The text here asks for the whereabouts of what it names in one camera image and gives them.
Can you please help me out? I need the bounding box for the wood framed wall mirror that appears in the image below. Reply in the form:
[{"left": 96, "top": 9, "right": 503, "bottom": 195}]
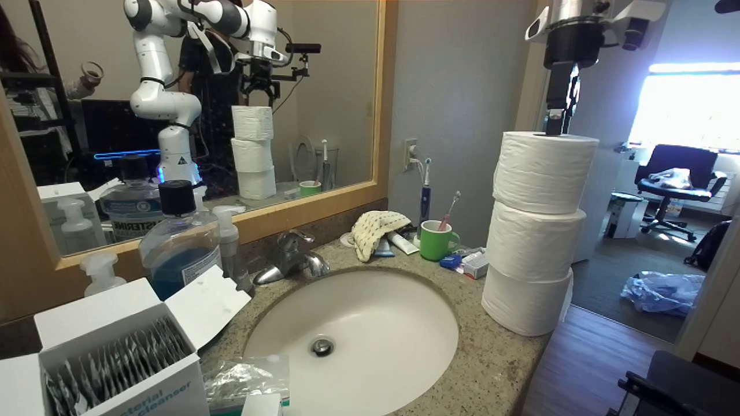
[{"left": 0, "top": 0, "right": 401, "bottom": 325}]

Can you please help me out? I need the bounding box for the black bag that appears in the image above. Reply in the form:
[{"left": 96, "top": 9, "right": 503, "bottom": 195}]
[{"left": 683, "top": 217, "right": 734, "bottom": 272}]

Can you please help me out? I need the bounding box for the clear bag with small box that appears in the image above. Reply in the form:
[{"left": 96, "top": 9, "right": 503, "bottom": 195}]
[{"left": 203, "top": 353, "right": 293, "bottom": 416}]

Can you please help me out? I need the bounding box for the white toilet paper roll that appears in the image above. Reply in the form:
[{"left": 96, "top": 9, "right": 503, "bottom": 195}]
[
  {"left": 478, "top": 264, "right": 576, "bottom": 340},
  {"left": 484, "top": 201, "right": 588, "bottom": 287},
  {"left": 493, "top": 130, "right": 601, "bottom": 217}
]

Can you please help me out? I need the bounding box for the small blue packet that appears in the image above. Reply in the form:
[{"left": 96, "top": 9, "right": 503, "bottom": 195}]
[{"left": 436, "top": 251, "right": 466, "bottom": 272}]

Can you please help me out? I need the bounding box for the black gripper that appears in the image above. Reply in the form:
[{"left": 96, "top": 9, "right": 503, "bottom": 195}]
[{"left": 543, "top": 20, "right": 608, "bottom": 138}]

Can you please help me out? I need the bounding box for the white storage container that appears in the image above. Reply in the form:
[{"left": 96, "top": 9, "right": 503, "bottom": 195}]
[{"left": 604, "top": 192, "right": 647, "bottom": 241}]

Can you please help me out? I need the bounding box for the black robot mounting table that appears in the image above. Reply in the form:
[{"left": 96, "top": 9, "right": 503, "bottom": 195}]
[{"left": 604, "top": 350, "right": 740, "bottom": 416}]

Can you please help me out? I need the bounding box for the pink manual toothbrush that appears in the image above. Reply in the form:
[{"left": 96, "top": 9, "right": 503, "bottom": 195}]
[{"left": 440, "top": 190, "right": 462, "bottom": 229}]

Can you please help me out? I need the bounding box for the white wall outlet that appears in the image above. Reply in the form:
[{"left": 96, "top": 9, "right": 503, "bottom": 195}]
[{"left": 403, "top": 138, "right": 425, "bottom": 173}]

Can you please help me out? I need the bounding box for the cream patterned washcloth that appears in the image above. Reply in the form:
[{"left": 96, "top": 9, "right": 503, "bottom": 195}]
[{"left": 339, "top": 209, "right": 414, "bottom": 264}]

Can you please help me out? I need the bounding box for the chrome sink faucet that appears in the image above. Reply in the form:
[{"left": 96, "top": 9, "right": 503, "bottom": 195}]
[{"left": 249, "top": 229, "right": 330, "bottom": 290}]

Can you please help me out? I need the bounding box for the small clear soap pump bottle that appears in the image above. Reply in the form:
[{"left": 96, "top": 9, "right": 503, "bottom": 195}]
[{"left": 210, "top": 204, "right": 249, "bottom": 284}]

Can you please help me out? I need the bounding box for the green ceramic mug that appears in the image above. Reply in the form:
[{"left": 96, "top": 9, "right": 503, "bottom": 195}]
[{"left": 419, "top": 217, "right": 462, "bottom": 264}]

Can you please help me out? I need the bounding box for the black office chair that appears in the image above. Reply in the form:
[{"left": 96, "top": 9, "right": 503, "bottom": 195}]
[{"left": 634, "top": 144, "right": 731, "bottom": 246}]

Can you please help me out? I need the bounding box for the white oval sink basin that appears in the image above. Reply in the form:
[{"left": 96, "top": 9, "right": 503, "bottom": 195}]
[{"left": 242, "top": 266, "right": 462, "bottom": 416}]

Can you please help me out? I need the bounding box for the white toothpaste tube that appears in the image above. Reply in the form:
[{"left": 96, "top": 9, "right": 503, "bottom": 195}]
[{"left": 383, "top": 229, "right": 423, "bottom": 256}]

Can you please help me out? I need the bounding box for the electric toothbrush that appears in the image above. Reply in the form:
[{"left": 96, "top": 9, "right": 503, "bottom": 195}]
[{"left": 416, "top": 157, "right": 435, "bottom": 227}]

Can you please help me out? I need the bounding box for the small white cardboard box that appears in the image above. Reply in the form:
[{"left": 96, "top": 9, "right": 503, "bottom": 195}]
[{"left": 458, "top": 248, "right": 493, "bottom": 279}]

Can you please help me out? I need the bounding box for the blue plastic bag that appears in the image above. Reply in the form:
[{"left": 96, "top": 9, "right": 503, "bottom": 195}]
[{"left": 619, "top": 269, "right": 708, "bottom": 318}]

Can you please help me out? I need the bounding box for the bright window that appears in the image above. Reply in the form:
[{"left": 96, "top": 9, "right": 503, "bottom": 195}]
[{"left": 626, "top": 61, "right": 740, "bottom": 157}]

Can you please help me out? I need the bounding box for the clear pump dispenser bottle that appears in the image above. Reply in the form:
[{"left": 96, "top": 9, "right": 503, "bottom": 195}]
[{"left": 79, "top": 251, "right": 129, "bottom": 298}]

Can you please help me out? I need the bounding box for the open white box with packets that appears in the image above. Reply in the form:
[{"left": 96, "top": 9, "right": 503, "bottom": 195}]
[{"left": 0, "top": 264, "right": 251, "bottom": 416}]

